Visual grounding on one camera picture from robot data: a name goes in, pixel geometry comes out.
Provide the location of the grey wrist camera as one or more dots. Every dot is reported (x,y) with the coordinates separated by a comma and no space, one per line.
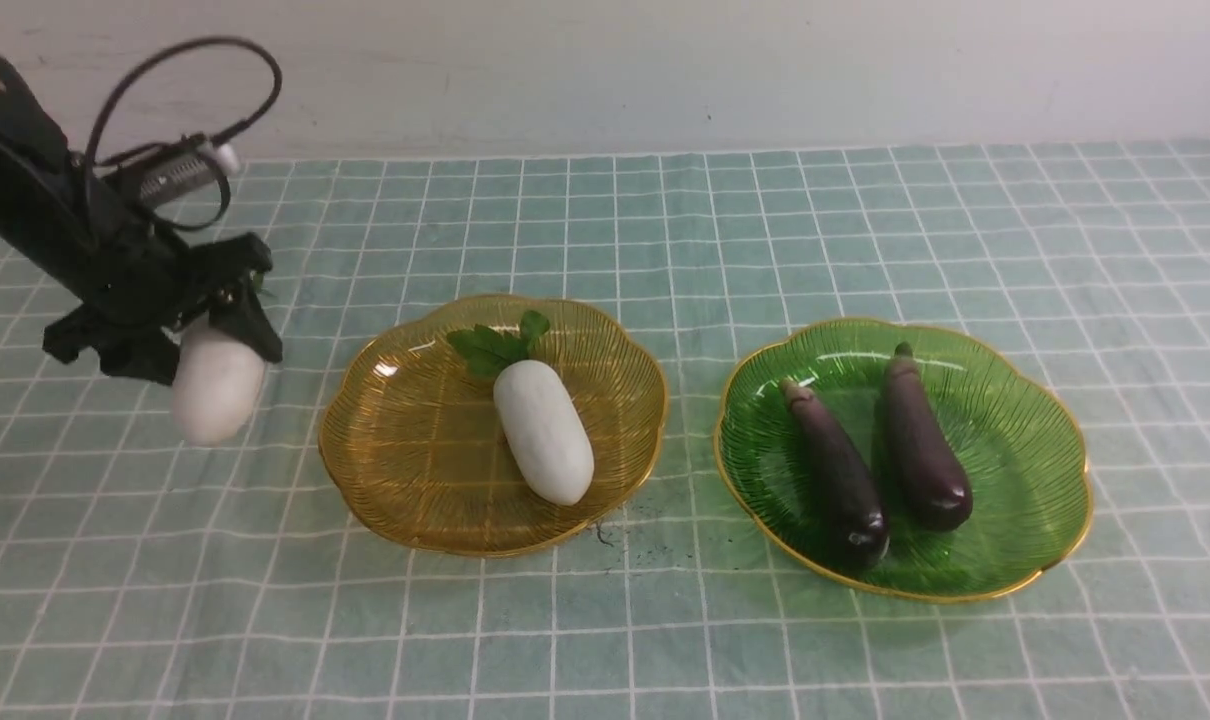
(157,173)

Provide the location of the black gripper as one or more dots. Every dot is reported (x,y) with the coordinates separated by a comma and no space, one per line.
(136,281)

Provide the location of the white radish with leaves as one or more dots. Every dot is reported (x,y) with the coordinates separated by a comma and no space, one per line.
(540,423)

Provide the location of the amber plastic plate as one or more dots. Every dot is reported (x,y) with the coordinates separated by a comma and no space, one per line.
(414,444)

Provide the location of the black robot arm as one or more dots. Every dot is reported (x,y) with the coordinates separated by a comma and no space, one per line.
(34,150)

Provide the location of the dark purple eggplant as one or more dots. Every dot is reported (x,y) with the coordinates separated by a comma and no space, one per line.
(930,477)
(844,492)

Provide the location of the green checkered tablecloth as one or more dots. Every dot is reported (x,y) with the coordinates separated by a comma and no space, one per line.
(142,579)

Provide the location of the green plastic plate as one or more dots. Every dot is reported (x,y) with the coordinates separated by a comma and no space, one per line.
(1024,453)

